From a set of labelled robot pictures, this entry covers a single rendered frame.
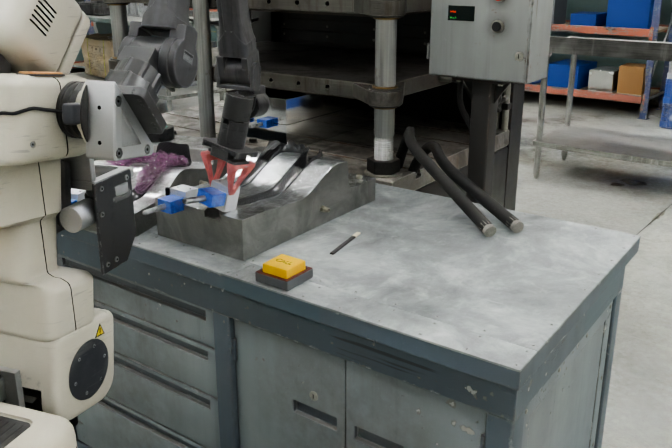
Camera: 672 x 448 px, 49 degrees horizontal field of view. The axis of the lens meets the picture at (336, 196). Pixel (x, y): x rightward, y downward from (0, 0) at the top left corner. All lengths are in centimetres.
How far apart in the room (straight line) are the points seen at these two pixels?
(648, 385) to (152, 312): 174
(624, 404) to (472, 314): 142
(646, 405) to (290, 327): 153
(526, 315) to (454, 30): 102
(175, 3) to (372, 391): 77
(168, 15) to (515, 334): 76
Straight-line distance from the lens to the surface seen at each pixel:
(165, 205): 160
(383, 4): 206
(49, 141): 114
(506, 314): 133
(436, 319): 129
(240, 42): 144
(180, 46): 118
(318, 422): 156
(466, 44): 211
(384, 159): 215
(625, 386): 278
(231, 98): 147
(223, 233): 154
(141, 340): 187
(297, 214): 163
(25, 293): 126
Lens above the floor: 139
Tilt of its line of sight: 18 degrees down
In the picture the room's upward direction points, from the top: straight up
